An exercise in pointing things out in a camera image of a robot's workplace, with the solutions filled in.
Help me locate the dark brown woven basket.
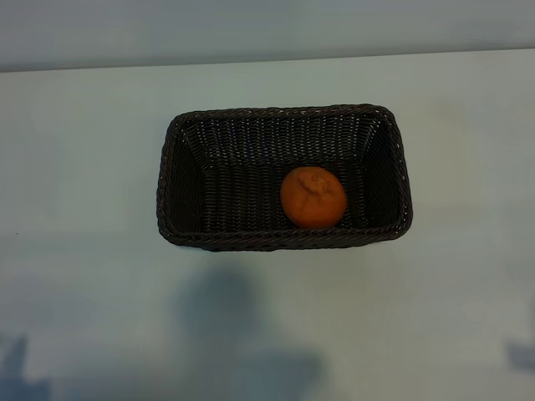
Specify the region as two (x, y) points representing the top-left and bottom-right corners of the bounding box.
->
(156, 103), (415, 253)

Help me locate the orange fruit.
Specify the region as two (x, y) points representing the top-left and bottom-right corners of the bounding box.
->
(279, 165), (349, 229)

